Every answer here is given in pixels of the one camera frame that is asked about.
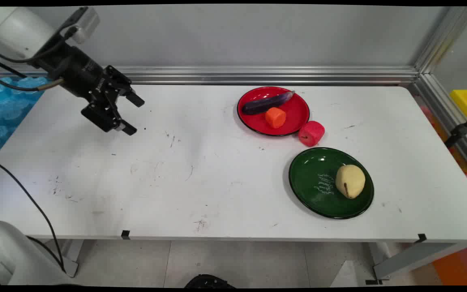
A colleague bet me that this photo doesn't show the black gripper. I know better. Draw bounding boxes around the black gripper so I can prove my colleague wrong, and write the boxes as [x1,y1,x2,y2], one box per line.
[34,41,145,136]

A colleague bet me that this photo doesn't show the red orange items behind rail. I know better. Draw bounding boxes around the red orange items behind rail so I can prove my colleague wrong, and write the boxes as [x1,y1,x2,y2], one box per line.
[419,105,467,188]

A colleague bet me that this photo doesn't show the red plate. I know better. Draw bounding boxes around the red plate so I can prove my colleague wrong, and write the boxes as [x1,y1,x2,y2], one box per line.
[236,86,310,137]

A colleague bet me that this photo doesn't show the black object on floor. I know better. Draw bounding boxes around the black object on floor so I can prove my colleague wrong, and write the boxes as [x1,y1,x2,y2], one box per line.
[184,274,237,289]

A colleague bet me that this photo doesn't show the slanted aluminium side rail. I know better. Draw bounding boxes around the slanted aluminium side rail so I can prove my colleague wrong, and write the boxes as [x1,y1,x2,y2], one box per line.
[409,73,467,181]

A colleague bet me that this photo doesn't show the orange toy carrot piece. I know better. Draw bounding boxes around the orange toy carrot piece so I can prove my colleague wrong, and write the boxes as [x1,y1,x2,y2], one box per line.
[265,107,287,129]

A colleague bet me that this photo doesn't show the grey table leg bar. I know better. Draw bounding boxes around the grey table leg bar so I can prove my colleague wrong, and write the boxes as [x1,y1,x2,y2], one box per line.
[373,242,467,281]

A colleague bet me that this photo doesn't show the yellow toy pear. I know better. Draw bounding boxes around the yellow toy pear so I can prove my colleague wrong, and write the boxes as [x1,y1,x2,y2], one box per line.
[335,164,366,200]

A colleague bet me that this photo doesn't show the black cable behind table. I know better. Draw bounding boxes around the black cable behind table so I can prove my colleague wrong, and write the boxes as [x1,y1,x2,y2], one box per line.
[0,56,28,78]

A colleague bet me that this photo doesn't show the thick black cable grey sleeve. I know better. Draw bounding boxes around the thick black cable grey sleeve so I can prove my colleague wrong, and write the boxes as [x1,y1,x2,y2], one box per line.
[0,70,64,91]

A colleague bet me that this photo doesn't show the black stand pole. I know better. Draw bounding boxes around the black stand pole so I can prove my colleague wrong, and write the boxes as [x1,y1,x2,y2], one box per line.
[444,107,467,149]

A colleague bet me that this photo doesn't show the horizontal aluminium frame rail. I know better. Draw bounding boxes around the horizontal aluminium frame rail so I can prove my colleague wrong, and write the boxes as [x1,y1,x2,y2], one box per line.
[0,65,420,86]

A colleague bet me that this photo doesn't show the blue bubble wrap sheet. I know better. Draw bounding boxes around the blue bubble wrap sheet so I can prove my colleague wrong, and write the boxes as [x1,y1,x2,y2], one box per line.
[0,76,51,165]

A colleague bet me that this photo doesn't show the red toy apple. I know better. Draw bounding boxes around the red toy apple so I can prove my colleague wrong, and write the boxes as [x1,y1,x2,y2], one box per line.
[298,120,326,147]

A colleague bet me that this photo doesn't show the purple toy eggplant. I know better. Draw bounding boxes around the purple toy eggplant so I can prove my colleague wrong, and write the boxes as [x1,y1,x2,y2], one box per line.
[242,90,296,115]

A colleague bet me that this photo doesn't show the orange box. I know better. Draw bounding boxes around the orange box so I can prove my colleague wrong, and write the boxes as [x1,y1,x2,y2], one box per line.
[431,243,467,286]

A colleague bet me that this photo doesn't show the green plate with white print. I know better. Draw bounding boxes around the green plate with white print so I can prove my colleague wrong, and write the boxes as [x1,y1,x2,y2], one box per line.
[288,147,375,220]

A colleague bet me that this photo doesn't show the white triangular sheet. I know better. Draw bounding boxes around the white triangular sheet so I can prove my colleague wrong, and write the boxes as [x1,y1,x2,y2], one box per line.
[330,260,360,288]

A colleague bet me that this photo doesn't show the upright aluminium frame post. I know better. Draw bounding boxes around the upright aluminium frame post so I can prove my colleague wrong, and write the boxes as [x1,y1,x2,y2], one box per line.
[413,6,467,74]

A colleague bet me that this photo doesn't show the thin black cable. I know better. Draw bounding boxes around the thin black cable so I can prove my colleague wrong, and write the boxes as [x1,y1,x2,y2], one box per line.
[0,153,67,271]

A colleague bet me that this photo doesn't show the white table leg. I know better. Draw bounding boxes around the white table leg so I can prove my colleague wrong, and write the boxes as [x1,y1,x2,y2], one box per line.
[44,239,85,279]

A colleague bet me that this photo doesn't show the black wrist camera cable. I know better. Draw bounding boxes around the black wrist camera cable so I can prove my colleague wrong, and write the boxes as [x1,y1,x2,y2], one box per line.
[0,25,78,64]

